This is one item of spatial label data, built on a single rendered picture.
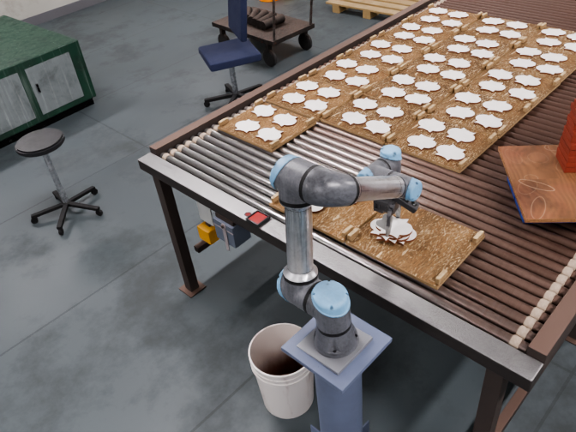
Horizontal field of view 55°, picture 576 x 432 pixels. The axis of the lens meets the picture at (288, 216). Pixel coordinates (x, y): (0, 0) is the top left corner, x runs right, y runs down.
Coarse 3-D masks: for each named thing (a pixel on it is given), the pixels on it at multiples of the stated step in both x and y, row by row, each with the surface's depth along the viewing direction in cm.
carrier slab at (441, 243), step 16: (368, 224) 225; (416, 224) 222; (432, 224) 221; (448, 224) 220; (352, 240) 218; (368, 240) 217; (416, 240) 215; (432, 240) 214; (448, 240) 213; (464, 240) 212; (480, 240) 211; (384, 256) 209; (400, 256) 208; (416, 256) 208; (432, 256) 207; (448, 256) 206; (464, 256) 205; (416, 272) 201; (432, 272) 201; (448, 272) 200
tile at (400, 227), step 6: (396, 222) 217; (402, 222) 216; (378, 228) 215; (396, 228) 214; (402, 228) 214; (408, 228) 213; (384, 234) 213; (390, 234) 212; (396, 234) 211; (402, 234) 211; (408, 234) 211
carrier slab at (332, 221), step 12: (276, 204) 241; (360, 204) 235; (372, 204) 234; (312, 216) 232; (324, 216) 231; (336, 216) 230; (348, 216) 230; (360, 216) 229; (372, 216) 229; (324, 228) 225; (336, 228) 224
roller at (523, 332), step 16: (192, 160) 278; (224, 176) 264; (256, 192) 252; (336, 240) 223; (368, 256) 214; (400, 272) 205; (432, 288) 198; (464, 304) 191; (496, 320) 184; (528, 336) 178
